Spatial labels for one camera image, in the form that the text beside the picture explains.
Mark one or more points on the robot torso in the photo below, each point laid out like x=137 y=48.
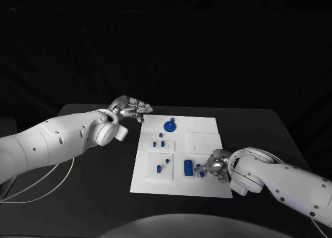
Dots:
x=192 y=226

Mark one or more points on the large blue block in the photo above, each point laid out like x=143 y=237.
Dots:
x=189 y=167

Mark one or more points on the white task board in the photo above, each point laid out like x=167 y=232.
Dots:
x=179 y=182

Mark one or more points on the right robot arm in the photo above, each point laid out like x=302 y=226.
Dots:
x=289 y=186

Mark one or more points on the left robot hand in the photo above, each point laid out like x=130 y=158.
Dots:
x=133 y=107

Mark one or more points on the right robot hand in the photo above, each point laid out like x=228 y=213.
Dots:
x=218 y=165

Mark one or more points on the blue gear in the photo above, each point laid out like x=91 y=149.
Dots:
x=170 y=126

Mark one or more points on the short blue cylinder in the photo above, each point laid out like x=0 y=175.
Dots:
x=159 y=168

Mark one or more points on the long blue cylinder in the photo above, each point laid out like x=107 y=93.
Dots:
x=200 y=172

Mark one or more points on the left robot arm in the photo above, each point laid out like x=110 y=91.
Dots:
x=55 y=141

